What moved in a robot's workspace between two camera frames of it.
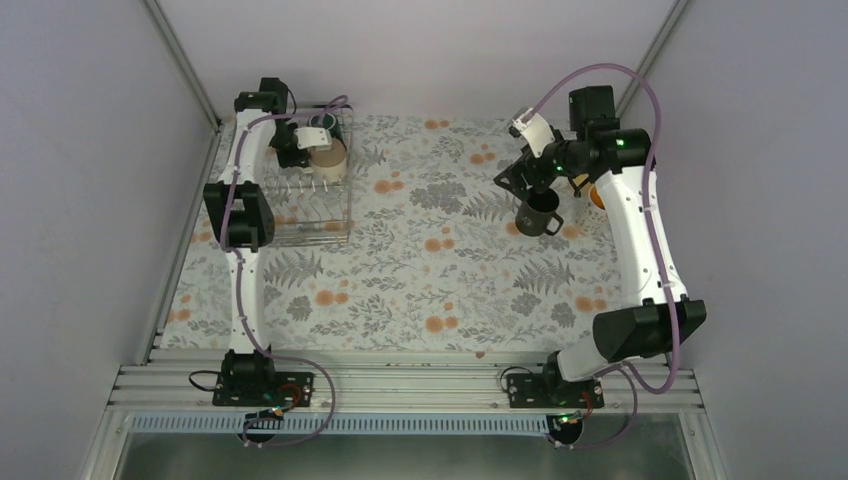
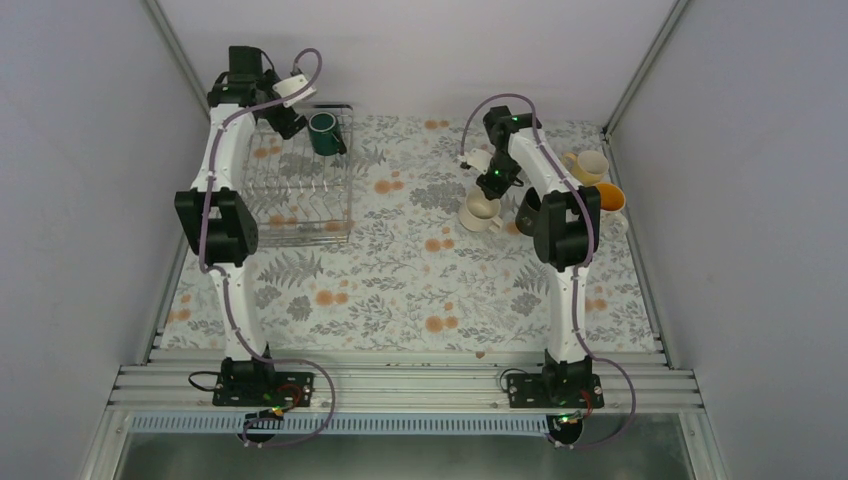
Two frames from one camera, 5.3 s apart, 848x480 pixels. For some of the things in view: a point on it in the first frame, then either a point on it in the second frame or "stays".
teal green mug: (326, 120) stays
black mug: (534, 213) stays
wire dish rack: (307, 211) stays
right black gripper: (518, 182) -> (496, 190)
